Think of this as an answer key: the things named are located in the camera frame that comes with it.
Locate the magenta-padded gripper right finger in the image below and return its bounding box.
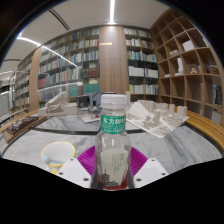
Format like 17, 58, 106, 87
128, 146, 170, 188

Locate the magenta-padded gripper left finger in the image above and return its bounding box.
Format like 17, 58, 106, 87
54, 145, 100, 188

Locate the clear plastic bottle green label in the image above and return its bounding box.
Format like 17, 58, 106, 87
94, 93, 133, 191

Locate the large white architectural model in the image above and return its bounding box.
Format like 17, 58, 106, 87
124, 90, 190, 139

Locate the white ramp architectural model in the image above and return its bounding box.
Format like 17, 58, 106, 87
37, 91, 81, 118

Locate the brown architectural model board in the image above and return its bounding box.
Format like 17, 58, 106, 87
1, 114, 45, 144

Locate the dark grey architectural model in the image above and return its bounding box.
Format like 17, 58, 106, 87
75, 91, 118, 124

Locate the glass-fronted wooden bookshelf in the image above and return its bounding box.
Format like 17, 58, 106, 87
13, 27, 101, 113

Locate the open wooden bookshelf with books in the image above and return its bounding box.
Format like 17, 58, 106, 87
123, 26, 160, 101

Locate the wooden cubby shelf unit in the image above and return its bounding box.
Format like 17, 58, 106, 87
149, 8, 224, 128

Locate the straight ceiling light strip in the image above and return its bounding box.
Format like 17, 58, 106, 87
108, 0, 117, 25

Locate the white mug yellow handle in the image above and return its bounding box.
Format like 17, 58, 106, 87
40, 140, 77, 175

